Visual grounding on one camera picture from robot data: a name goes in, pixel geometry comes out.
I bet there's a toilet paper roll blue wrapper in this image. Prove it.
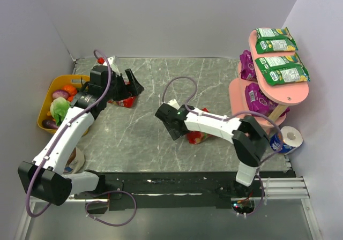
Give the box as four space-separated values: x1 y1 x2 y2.
270 126 303 154

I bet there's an aluminium frame rail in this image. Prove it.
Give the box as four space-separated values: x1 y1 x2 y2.
25 177 310 203

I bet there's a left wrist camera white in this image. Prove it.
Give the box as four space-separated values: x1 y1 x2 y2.
97 56 120 75

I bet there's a pink three-tier shelf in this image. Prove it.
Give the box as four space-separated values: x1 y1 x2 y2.
228 27 310 133

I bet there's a purple toy onion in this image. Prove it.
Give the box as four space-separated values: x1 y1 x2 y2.
52 89 69 100

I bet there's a purple toy eggplant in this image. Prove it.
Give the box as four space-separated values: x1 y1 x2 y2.
42 119 59 130

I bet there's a green candy bag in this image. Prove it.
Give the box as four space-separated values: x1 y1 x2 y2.
255 27 298 54
255 53 310 86

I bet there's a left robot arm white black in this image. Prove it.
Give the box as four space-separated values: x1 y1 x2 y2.
18 65 144 206

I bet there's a purple candy bag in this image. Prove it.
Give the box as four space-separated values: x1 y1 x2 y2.
244 83 279 117
240 50 257 81

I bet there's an orange toy fruit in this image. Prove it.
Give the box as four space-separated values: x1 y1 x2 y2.
62 85 78 102

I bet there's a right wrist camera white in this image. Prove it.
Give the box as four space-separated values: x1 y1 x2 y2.
167 99 180 110

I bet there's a beige cloth bag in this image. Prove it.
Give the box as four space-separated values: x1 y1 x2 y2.
63 147 85 174

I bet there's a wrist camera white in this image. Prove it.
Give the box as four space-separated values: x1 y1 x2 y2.
97 56 120 75
167 99 180 110

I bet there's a red candy bag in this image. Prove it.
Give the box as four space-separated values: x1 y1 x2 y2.
186 108 215 145
107 95 137 108

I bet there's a yellow basket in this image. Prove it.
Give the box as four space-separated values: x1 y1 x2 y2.
37 74 90 134

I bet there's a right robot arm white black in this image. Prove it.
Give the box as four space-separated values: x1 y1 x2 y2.
155 103 269 187

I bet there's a green toy cabbage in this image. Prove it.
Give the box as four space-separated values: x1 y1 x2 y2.
50 97 70 126

